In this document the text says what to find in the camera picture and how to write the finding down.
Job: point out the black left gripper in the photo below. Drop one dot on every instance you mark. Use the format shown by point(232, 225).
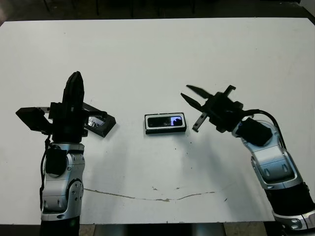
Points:
point(69, 127)

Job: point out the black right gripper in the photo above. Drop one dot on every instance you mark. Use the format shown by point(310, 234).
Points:
point(221, 113)

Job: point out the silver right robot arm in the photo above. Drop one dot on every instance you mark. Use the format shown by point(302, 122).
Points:
point(275, 162)

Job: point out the black box lid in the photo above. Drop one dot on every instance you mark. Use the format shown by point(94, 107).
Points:
point(108, 125)

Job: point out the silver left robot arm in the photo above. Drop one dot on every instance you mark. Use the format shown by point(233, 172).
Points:
point(59, 182)

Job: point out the black box with white insert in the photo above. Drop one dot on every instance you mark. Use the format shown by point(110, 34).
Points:
point(147, 131)

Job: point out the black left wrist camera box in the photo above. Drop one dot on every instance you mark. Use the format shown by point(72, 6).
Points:
point(29, 118)

